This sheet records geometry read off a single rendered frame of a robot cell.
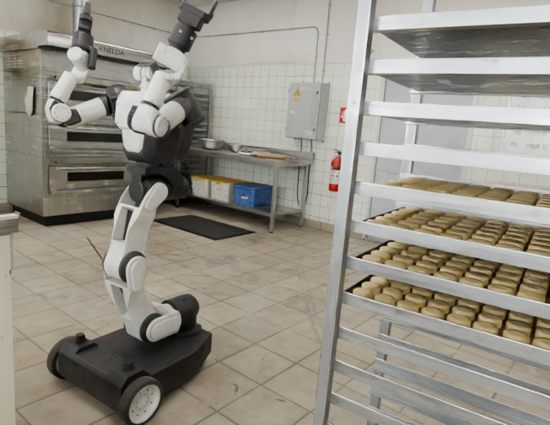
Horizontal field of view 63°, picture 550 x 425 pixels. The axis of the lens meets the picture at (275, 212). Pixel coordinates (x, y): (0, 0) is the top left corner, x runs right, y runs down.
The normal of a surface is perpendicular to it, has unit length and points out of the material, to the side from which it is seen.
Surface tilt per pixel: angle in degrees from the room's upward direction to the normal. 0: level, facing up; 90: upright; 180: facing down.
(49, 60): 90
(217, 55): 90
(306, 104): 90
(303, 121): 90
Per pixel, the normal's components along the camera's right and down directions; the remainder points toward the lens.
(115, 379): -0.35, -0.61
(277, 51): -0.63, 0.10
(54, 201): 0.76, 0.22
